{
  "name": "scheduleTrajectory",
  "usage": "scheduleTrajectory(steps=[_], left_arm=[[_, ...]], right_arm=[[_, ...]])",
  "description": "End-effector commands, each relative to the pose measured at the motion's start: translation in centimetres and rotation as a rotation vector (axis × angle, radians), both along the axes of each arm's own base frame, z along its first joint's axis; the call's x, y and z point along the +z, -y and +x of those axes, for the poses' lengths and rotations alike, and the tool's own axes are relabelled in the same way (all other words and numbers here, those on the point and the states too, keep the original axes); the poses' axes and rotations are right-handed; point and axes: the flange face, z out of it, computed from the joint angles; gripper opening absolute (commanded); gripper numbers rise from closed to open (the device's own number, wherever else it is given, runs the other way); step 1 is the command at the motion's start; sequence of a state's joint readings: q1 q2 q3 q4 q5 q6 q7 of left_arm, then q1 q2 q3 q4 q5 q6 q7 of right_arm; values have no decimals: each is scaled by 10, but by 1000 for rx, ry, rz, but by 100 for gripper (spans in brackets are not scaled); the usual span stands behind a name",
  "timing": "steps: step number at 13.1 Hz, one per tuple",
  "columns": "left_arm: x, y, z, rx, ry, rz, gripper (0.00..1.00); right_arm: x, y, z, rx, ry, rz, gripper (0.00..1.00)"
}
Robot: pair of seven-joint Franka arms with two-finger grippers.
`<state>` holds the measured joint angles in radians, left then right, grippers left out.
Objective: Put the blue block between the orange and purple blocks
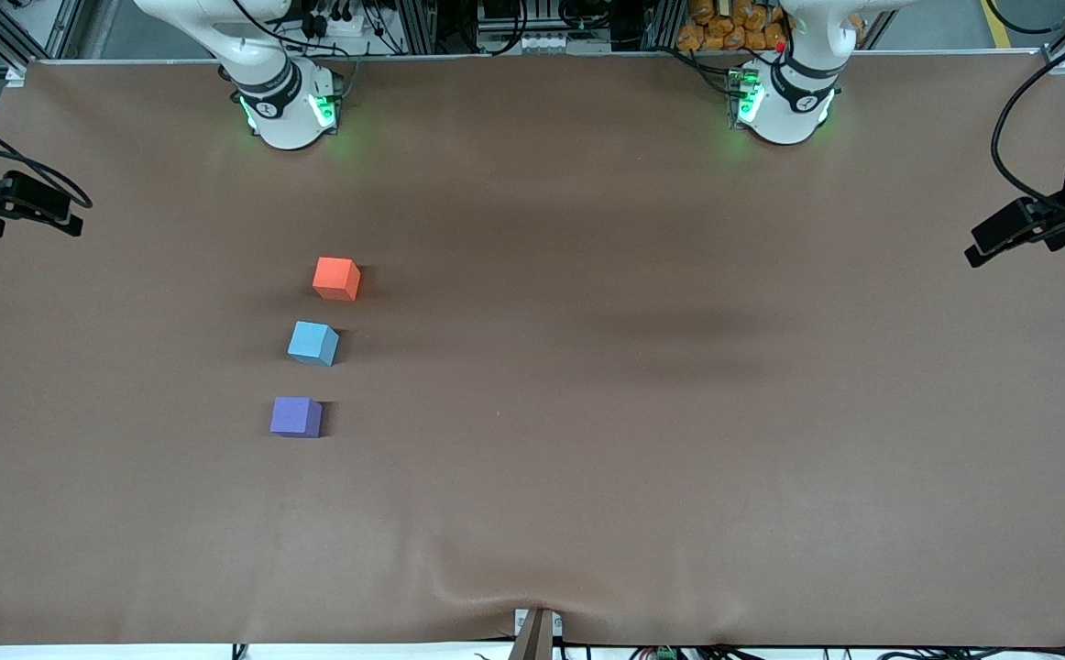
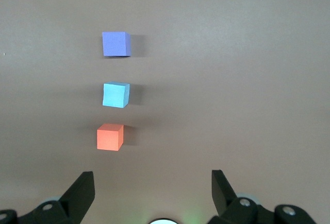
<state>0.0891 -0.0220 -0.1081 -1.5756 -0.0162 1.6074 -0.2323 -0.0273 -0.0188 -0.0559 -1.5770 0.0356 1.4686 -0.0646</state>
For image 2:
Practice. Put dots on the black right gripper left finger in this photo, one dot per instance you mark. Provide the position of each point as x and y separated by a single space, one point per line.
72 203

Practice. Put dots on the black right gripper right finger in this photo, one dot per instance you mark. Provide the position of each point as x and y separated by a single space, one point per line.
232 208

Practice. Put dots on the light blue foam block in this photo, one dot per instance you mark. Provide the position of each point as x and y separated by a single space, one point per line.
114 95

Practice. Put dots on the orange foam block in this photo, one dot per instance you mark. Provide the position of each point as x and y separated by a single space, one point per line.
108 137

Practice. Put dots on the purple foam block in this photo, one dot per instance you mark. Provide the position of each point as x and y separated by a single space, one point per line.
114 43

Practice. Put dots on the brown table cover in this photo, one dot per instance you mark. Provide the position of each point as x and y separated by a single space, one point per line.
232 79

